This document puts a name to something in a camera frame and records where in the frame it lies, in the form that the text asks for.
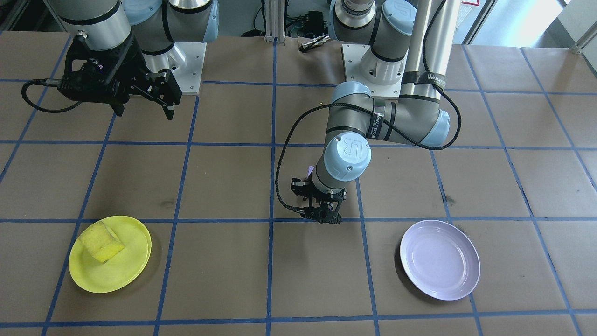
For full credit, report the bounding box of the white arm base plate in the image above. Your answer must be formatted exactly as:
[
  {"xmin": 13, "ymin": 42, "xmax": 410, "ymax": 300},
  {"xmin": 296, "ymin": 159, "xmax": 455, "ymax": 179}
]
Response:
[
  {"xmin": 341, "ymin": 43, "xmax": 405, "ymax": 89},
  {"xmin": 140, "ymin": 42, "xmax": 207, "ymax": 96}
]

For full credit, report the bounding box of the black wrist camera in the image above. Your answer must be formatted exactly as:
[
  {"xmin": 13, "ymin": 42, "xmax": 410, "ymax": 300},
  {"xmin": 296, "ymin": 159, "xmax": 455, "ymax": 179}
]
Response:
[{"xmin": 77, "ymin": 56, "xmax": 124, "ymax": 82}]

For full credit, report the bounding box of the silver metal tool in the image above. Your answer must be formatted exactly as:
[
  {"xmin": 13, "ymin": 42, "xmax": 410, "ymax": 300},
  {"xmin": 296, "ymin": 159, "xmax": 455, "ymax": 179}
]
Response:
[{"xmin": 300, "ymin": 35, "xmax": 331, "ymax": 52}]

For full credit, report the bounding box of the yellow foam block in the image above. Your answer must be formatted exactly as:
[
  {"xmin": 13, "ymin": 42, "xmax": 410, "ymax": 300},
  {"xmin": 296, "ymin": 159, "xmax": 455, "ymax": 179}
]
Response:
[{"xmin": 77, "ymin": 220, "xmax": 125, "ymax": 263}]

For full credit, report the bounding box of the purple plate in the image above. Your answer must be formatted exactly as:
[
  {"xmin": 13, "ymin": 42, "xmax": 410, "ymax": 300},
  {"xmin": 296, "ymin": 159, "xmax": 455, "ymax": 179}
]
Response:
[{"xmin": 400, "ymin": 220, "xmax": 481, "ymax": 301}]

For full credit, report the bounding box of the black electronics box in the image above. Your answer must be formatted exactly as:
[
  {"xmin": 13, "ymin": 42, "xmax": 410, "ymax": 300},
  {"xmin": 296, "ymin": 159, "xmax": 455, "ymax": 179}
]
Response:
[{"xmin": 301, "ymin": 10, "xmax": 327, "ymax": 33}]

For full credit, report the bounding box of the yellow plate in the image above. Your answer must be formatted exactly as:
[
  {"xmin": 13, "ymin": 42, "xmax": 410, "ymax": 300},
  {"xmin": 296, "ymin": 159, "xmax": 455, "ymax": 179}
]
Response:
[{"xmin": 69, "ymin": 215, "xmax": 152, "ymax": 294}]

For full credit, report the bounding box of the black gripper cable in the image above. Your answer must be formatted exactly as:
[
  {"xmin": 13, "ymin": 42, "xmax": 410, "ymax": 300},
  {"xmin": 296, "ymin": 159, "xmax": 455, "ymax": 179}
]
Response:
[
  {"xmin": 21, "ymin": 78, "xmax": 87, "ymax": 114},
  {"xmin": 275, "ymin": 0, "xmax": 462, "ymax": 216}
]

